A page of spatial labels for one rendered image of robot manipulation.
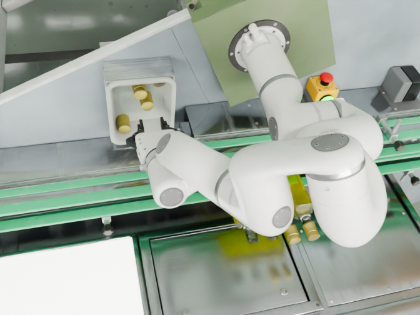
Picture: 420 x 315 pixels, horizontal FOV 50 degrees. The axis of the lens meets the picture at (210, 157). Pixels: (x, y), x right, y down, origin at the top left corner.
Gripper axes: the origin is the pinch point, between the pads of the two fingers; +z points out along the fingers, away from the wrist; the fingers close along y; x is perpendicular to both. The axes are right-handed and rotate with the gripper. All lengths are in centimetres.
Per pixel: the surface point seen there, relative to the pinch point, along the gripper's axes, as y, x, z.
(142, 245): -6.4, -36.7, -5.1
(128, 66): -3.9, 13.7, 7.3
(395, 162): 80, -29, 4
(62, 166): -24.8, -13.9, 7.8
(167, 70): 5.3, 12.6, 4.7
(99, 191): -15.8, -18.3, -0.2
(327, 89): 53, 0, 8
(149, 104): 0.3, 2.8, 6.8
